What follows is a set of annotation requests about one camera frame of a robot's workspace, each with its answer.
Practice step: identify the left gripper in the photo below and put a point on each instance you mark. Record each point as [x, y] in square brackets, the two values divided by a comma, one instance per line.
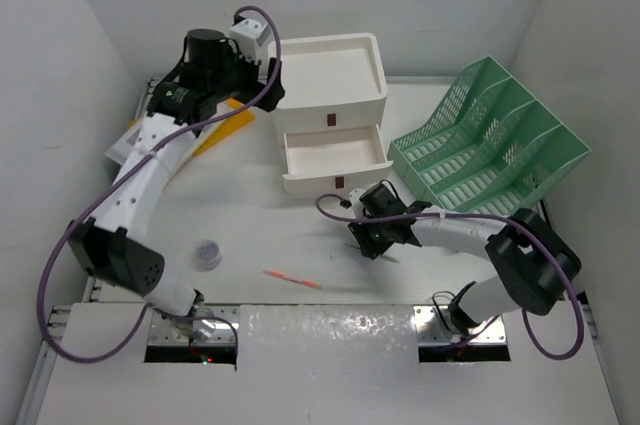
[255, 89]

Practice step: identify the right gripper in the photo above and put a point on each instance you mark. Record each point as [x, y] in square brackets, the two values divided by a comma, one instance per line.
[369, 248]

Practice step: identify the green pen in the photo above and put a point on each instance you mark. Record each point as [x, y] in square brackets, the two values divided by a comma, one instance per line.
[383, 257]

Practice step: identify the white drawer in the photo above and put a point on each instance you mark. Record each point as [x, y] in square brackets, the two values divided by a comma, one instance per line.
[335, 152]
[329, 117]
[299, 184]

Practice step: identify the orange pen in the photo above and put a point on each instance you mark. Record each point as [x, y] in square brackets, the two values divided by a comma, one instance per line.
[288, 278]

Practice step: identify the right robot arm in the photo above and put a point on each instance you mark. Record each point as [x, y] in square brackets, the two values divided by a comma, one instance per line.
[525, 279]

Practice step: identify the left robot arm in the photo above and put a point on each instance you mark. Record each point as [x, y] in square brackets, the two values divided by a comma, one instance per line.
[184, 109]

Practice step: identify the yellow folder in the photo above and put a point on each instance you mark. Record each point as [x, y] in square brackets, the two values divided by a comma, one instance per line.
[222, 130]

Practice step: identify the white three-drawer organizer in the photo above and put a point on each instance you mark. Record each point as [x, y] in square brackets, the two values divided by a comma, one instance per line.
[328, 70]

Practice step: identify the green file rack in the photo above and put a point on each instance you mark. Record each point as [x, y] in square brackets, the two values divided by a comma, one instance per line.
[490, 146]

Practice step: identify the white printed booklet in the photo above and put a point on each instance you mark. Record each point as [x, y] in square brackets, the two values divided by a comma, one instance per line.
[128, 142]

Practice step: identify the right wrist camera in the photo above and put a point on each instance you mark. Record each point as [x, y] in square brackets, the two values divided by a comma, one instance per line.
[356, 206]

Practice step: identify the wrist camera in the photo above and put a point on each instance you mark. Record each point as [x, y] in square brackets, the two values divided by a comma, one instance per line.
[356, 206]
[250, 35]

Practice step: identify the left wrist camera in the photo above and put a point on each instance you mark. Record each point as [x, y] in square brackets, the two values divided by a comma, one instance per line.
[250, 35]

